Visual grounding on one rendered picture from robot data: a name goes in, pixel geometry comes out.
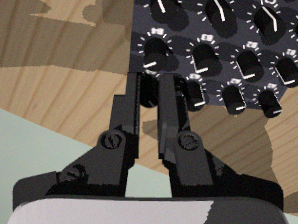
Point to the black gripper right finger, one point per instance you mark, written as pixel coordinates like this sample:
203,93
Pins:
191,167

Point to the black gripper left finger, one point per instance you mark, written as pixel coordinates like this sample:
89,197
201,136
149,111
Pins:
100,171

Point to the black knob box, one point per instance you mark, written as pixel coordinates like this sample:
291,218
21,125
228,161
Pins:
174,42

